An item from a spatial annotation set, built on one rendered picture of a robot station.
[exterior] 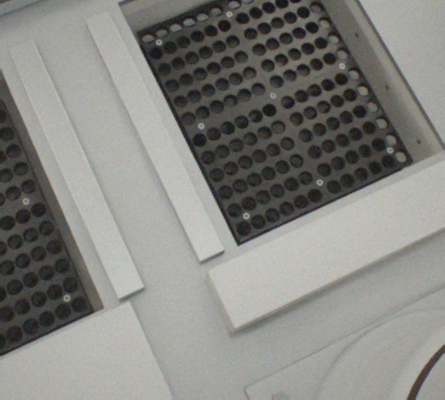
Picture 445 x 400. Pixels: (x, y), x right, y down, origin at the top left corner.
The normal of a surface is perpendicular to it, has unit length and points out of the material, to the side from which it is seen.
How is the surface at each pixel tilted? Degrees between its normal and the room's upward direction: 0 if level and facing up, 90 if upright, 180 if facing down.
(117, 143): 0
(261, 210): 0
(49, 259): 0
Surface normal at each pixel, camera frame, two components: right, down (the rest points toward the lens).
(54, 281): 0.06, -0.30
